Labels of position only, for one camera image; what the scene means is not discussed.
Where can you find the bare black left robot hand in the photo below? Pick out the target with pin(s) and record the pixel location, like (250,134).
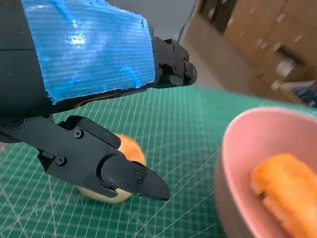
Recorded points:
(19,62)

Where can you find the round toy bread bun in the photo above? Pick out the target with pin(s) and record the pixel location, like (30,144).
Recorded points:
(135,153)

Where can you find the pink bowl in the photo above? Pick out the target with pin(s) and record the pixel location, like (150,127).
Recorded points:
(242,138)

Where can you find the rectangular toy bread loaf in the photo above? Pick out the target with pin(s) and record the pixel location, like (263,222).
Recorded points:
(284,178)

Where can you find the green cutting mat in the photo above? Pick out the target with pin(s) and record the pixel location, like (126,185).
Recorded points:
(173,119)

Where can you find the brown cardboard box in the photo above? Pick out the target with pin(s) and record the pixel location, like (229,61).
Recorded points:
(247,24)

